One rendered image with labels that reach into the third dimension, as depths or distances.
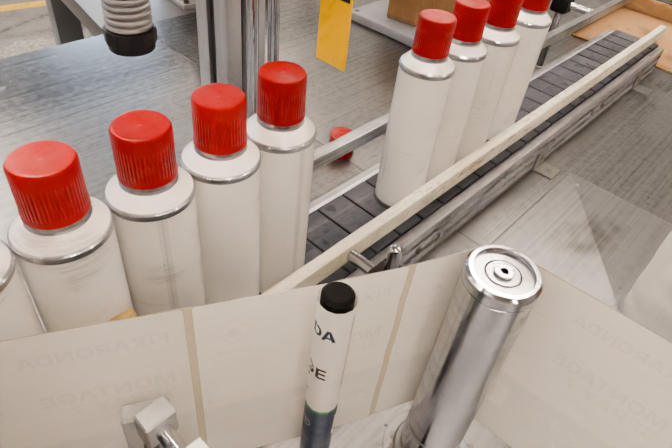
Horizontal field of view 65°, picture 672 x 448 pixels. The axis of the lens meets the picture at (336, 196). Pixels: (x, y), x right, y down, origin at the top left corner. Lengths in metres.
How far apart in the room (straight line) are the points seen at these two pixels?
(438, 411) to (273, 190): 0.18
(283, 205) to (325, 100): 0.47
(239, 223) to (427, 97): 0.22
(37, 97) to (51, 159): 0.59
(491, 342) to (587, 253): 0.34
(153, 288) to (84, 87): 0.57
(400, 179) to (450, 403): 0.28
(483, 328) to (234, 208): 0.17
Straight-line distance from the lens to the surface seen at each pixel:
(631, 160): 0.90
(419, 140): 0.52
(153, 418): 0.27
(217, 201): 0.35
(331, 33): 0.41
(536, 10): 0.66
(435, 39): 0.48
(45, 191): 0.29
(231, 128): 0.33
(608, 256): 0.62
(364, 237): 0.49
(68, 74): 0.93
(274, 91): 0.35
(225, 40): 0.49
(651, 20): 1.53
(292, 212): 0.40
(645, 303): 0.48
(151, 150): 0.30
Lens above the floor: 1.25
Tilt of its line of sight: 40 degrees down
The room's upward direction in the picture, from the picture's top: 7 degrees clockwise
